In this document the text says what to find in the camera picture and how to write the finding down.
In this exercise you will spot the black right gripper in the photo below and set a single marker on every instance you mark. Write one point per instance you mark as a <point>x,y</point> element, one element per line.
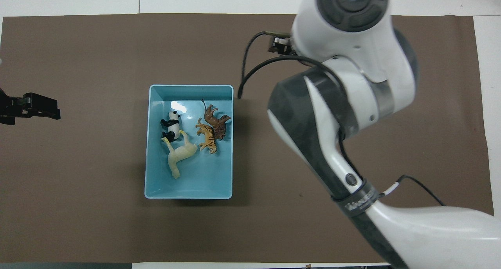
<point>281,46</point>

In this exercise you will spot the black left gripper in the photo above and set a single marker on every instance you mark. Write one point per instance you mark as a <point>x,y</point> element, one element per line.
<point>9,106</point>

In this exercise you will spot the brown lion toy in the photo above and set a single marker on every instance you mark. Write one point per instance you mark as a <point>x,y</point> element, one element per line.
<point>214,120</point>

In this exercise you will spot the orange striped tiger toy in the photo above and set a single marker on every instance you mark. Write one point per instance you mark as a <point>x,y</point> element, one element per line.
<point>207,138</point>

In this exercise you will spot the black and white panda toy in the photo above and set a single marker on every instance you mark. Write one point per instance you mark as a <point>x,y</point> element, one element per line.
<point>172,124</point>

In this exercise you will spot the cream horse toy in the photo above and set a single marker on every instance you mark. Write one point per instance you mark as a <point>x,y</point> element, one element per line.
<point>179,153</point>

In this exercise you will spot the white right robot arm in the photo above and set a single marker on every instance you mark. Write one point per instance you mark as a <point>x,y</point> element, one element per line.
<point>352,65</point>

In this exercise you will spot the light blue storage box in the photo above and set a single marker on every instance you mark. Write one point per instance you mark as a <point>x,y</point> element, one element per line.
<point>203,183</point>

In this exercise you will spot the brown table mat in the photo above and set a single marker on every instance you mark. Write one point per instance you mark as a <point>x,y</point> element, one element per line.
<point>78,206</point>

